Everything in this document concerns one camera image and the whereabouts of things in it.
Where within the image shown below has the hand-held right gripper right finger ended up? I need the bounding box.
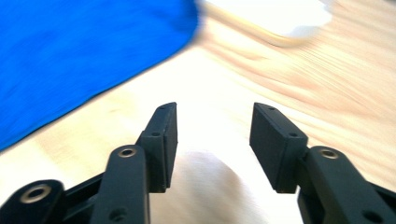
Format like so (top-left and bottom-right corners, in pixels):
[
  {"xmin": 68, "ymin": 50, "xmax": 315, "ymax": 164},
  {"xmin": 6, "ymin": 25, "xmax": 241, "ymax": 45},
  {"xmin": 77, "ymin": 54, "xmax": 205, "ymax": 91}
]
[{"xmin": 248, "ymin": 102, "xmax": 396, "ymax": 224}]

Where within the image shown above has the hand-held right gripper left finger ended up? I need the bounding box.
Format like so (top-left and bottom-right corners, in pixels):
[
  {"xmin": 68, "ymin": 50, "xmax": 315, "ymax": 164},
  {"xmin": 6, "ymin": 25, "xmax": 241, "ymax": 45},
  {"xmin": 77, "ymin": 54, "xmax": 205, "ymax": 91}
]
[{"xmin": 90, "ymin": 102, "xmax": 178, "ymax": 224}]

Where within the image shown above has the blue cloth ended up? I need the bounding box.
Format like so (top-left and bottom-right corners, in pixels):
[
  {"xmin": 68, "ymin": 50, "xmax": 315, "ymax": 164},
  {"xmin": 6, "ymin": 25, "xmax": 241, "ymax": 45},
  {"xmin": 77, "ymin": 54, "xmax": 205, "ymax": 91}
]
[{"xmin": 0, "ymin": 0, "xmax": 200, "ymax": 152}]

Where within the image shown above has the white board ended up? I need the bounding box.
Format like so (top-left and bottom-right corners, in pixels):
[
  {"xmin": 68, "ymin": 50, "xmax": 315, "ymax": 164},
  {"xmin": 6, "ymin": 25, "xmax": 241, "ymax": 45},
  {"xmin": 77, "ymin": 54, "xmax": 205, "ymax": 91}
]
[{"xmin": 204, "ymin": 0, "xmax": 333, "ymax": 49}]

